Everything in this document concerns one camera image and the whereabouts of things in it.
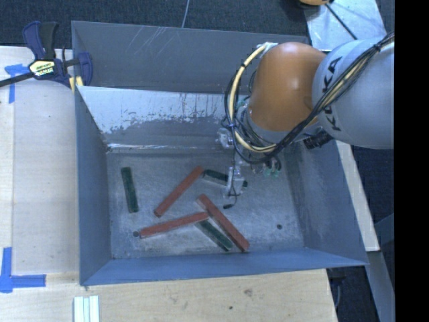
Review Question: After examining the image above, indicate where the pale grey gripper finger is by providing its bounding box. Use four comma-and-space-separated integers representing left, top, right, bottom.
222, 166, 236, 199
234, 175, 247, 197

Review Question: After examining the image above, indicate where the dark green flat block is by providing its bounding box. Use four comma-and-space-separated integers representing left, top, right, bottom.
201, 168, 249, 189
194, 219, 234, 252
120, 166, 139, 214

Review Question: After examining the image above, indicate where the red-brown flat block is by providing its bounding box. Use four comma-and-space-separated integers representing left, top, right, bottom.
195, 193, 251, 254
153, 165, 205, 219
138, 211, 210, 239

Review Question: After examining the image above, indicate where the grey metal bin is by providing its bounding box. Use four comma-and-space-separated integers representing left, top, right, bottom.
70, 20, 371, 287

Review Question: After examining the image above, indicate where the black cylinder on white bracket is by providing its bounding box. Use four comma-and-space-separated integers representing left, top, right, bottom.
303, 131, 333, 150

